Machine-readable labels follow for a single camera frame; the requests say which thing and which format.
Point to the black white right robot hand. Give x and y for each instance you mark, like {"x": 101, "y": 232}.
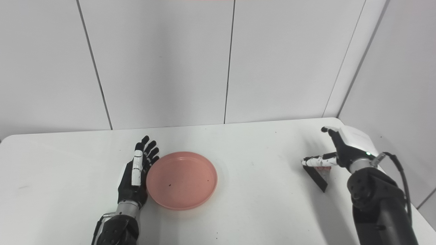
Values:
{"x": 351, "y": 146}

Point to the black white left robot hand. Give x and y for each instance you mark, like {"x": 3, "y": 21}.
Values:
{"x": 127, "y": 190}

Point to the fruit topped cake slice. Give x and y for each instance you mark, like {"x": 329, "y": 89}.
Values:
{"x": 318, "y": 178}

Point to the pink round plate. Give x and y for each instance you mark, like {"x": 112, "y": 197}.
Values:
{"x": 182, "y": 180}

